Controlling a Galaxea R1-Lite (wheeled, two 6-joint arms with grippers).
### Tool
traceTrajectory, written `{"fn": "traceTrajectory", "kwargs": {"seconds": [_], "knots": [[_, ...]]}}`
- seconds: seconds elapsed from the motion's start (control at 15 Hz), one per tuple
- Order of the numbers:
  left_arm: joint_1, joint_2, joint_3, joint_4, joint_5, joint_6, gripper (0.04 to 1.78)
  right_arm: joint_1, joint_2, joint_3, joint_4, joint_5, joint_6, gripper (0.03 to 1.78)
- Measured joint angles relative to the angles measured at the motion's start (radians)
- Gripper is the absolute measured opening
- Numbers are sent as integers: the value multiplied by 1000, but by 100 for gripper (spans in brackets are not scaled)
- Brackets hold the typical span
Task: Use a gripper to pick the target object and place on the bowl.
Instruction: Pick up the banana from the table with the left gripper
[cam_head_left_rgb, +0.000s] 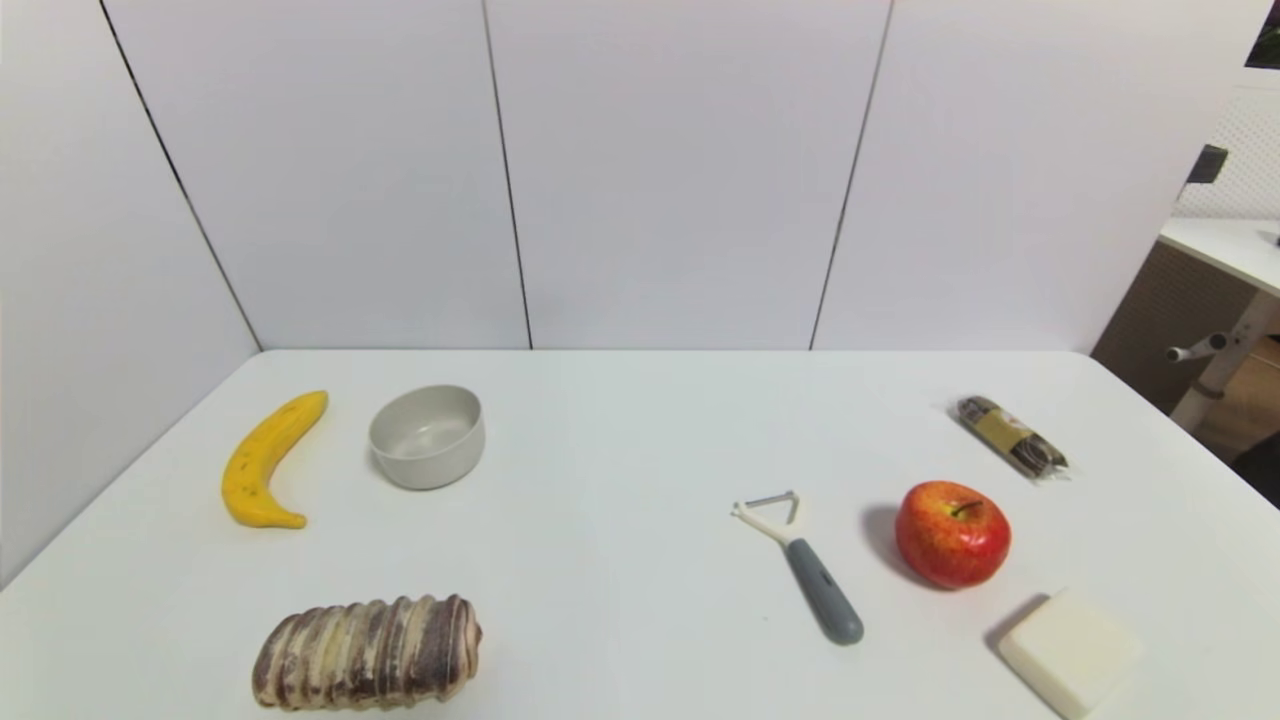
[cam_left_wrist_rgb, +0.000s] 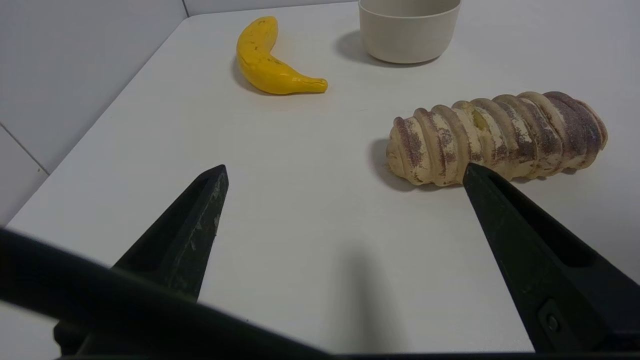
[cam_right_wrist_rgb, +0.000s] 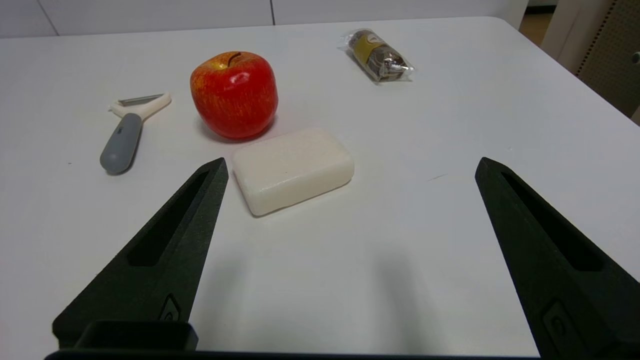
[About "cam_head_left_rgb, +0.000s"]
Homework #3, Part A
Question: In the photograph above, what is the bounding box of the yellow banana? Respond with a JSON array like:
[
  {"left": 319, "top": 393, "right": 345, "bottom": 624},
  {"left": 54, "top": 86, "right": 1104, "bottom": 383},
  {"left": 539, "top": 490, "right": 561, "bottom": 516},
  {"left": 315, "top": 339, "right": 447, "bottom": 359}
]
[{"left": 221, "top": 390, "right": 330, "bottom": 530}]

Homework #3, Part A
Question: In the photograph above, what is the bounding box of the grey ceramic bowl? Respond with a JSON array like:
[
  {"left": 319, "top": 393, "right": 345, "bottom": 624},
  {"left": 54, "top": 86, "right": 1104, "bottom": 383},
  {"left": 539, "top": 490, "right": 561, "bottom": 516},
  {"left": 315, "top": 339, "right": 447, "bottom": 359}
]
[{"left": 368, "top": 384, "right": 487, "bottom": 491}]

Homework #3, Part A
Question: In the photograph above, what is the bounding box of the dark object on floor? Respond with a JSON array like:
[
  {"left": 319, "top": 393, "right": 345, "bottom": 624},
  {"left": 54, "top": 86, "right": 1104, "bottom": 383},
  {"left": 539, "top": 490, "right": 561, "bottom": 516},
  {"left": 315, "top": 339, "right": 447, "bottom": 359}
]
[{"left": 1232, "top": 430, "right": 1280, "bottom": 509}]

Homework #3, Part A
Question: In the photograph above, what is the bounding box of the red apple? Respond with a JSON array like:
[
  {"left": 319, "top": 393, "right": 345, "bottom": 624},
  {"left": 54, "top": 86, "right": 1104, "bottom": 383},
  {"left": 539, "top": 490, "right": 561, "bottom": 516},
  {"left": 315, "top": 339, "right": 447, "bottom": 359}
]
[{"left": 895, "top": 480, "right": 1012, "bottom": 590}]

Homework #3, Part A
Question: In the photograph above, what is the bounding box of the wrapped dark snack roll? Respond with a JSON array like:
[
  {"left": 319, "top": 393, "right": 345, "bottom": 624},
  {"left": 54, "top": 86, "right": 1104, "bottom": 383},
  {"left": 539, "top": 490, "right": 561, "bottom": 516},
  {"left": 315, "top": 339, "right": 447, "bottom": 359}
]
[{"left": 956, "top": 395, "right": 1070, "bottom": 482}]

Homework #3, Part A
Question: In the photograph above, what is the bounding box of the brown striped bread loaf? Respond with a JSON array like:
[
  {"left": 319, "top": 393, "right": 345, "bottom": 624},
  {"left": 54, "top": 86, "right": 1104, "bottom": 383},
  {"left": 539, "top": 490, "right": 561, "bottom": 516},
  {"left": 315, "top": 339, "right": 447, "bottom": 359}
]
[{"left": 251, "top": 594, "right": 484, "bottom": 712}]

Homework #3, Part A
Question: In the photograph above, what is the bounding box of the brown perforated panel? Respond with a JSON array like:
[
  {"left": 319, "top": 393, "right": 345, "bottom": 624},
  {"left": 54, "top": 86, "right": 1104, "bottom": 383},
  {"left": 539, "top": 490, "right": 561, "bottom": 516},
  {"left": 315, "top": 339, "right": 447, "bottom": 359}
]
[{"left": 1090, "top": 240, "right": 1259, "bottom": 413}]

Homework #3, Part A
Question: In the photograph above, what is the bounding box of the cream white soap bar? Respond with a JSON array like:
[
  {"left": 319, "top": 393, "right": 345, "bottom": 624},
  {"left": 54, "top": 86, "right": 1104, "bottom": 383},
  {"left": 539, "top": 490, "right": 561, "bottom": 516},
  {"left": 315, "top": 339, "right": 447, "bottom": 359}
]
[{"left": 997, "top": 590, "right": 1144, "bottom": 720}]

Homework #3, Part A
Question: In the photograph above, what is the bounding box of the white background desk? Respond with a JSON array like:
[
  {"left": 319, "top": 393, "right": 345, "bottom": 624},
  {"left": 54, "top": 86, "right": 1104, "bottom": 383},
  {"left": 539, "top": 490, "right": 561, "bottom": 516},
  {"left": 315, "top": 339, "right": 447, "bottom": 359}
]
[{"left": 1158, "top": 217, "right": 1280, "bottom": 433}]

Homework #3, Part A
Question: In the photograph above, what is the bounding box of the white pegboard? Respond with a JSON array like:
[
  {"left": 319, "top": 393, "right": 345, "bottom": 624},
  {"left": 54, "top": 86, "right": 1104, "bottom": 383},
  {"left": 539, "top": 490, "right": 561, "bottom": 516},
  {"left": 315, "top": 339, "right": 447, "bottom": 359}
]
[{"left": 1175, "top": 85, "right": 1280, "bottom": 221}]

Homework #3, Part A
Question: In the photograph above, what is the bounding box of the grey handled white peeler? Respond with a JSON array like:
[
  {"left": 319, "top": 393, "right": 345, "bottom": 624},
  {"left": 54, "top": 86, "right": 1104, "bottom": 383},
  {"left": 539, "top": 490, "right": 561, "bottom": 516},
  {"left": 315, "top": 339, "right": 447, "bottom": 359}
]
[{"left": 731, "top": 490, "right": 865, "bottom": 646}]

